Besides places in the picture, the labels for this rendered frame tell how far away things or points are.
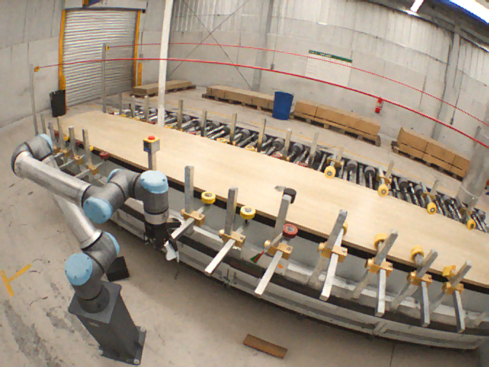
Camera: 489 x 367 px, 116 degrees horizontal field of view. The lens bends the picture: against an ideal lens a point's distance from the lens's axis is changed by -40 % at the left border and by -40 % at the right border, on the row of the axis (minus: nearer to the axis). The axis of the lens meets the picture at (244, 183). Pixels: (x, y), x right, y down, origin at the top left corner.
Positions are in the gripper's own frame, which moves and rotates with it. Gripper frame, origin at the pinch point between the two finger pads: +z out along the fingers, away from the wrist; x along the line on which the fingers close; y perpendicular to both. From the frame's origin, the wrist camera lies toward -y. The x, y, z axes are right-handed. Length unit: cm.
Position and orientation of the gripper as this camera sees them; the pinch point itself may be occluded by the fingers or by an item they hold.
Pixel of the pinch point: (165, 253)
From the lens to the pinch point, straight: 105.8
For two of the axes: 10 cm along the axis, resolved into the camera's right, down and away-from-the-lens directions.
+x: 8.7, 3.3, -3.5
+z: -1.2, 8.6, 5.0
